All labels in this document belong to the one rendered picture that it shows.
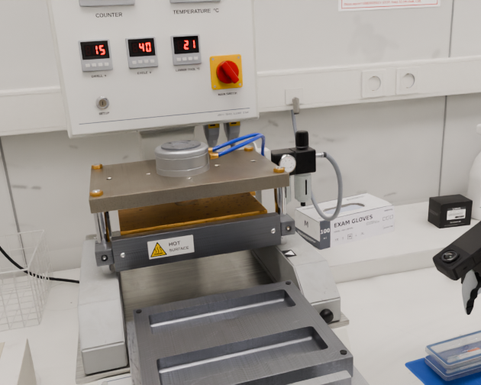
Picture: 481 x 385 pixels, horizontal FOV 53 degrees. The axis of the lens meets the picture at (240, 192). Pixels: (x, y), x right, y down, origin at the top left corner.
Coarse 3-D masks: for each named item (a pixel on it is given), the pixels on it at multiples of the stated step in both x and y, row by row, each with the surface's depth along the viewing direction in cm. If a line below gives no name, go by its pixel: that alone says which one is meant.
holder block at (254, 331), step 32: (256, 288) 60; (288, 288) 59; (160, 320) 56; (192, 320) 56; (224, 320) 53; (256, 320) 53; (288, 320) 53; (320, 320) 52; (160, 352) 48; (192, 352) 48; (224, 352) 49; (256, 352) 50; (288, 352) 50; (320, 352) 47; (160, 384) 46; (192, 384) 44; (224, 384) 43; (256, 384) 44
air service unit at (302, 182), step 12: (300, 132) 89; (300, 144) 90; (264, 156) 88; (276, 156) 88; (288, 156) 87; (300, 156) 89; (312, 156) 90; (324, 156) 92; (288, 168) 88; (300, 168) 90; (312, 168) 91; (300, 180) 91; (288, 192) 91; (300, 192) 92
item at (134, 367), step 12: (132, 324) 58; (132, 336) 56; (132, 348) 54; (132, 360) 52; (132, 372) 50; (132, 384) 48; (288, 384) 41; (300, 384) 41; (312, 384) 41; (324, 384) 41; (336, 384) 41; (348, 384) 41; (360, 384) 46
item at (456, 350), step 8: (464, 336) 81; (472, 336) 81; (480, 336) 81; (432, 344) 79; (440, 344) 79; (448, 344) 79; (456, 344) 79; (464, 344) 79; (472, 344) 79; (480, 344) 79; (440, 352) 77; (448, 352) 77; (456, 352) 77; (464, 352) 77; (472, 352) 77; (480, 352) 77; (448, 360) 75; (456, 360) 75; (464, 360) 75
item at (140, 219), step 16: (144, 208) 72; (160, 208) 71; (176, 208) 71; (192, 208) 71; (208, 208) 70; (224, 208) 70; (240, 208) 69; (256, 208) 69; (128, 224) 66; (144, 224) 65; (160, 224) 65; (176, 224) 65; (192, 224) 66
